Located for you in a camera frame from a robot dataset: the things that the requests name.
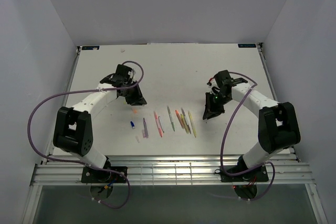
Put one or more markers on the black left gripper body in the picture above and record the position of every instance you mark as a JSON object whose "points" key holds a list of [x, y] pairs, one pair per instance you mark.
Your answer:
{"points": [[127, 95]]}

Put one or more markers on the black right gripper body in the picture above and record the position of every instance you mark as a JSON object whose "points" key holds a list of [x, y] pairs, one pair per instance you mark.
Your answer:
{"points": [[219, 100]]}

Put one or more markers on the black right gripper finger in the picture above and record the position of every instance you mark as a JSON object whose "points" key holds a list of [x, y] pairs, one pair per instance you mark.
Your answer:
{"points": [[208, 105], [215, 113]]}

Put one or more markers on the yellow highlighter pen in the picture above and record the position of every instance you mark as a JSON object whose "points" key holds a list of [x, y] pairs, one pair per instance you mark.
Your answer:
{"points": [[185, 125]]}

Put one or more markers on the pink label clear pen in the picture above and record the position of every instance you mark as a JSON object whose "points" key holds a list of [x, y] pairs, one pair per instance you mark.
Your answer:
{"points": [[183, 113]]}

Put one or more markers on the orange highlighter pen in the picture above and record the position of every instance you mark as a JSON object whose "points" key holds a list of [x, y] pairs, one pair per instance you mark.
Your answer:
{"points": [[179, 118]]}

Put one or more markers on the green label clear pen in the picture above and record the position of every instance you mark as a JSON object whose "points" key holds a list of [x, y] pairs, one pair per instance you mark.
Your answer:
{"points": [[171, 118]]}

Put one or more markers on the purple highlighter pen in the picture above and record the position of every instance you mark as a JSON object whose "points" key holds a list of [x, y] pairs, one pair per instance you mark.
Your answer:
{"points": [[146, 135]]}

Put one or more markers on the red highlighter pen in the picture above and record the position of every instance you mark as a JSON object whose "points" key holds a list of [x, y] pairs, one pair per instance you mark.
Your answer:
{"points": [[158, 124]]}

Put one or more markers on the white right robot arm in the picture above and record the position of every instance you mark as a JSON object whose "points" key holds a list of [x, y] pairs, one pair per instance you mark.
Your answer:
{"points": [[278, 127]]}

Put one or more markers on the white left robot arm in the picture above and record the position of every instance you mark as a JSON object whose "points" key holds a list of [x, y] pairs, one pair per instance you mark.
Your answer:
{"points": [[73, 131]]}

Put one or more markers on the dark blue left corner sticker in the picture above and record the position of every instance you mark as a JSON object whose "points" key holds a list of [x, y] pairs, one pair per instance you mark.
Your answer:
{"points": [[90, 47]]}

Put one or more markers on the dark blue corner sticker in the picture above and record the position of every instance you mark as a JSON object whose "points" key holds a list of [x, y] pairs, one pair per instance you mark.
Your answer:
{"points": [[247, 45], [90, 47]]}

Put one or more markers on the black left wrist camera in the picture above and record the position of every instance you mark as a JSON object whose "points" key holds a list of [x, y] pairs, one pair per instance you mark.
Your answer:
{"points": [[124, 72]]}

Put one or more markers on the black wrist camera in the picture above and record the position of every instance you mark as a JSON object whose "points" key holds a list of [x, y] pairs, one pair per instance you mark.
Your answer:
{"points": [[124, 72], [223, 78]]}

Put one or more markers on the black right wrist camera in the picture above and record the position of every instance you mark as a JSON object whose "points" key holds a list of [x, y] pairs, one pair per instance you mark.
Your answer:
{"points": [[223, 78]]}

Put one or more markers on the aluminium frame rail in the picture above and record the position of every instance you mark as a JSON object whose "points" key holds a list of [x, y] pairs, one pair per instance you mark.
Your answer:
{"points": [[169, 170]]}

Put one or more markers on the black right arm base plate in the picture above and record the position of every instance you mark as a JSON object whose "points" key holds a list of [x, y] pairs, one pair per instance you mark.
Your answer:
{"points": [[244, 174]]}

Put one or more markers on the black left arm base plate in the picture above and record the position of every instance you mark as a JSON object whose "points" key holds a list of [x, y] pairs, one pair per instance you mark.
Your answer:
{"points": [[90, 176]]}

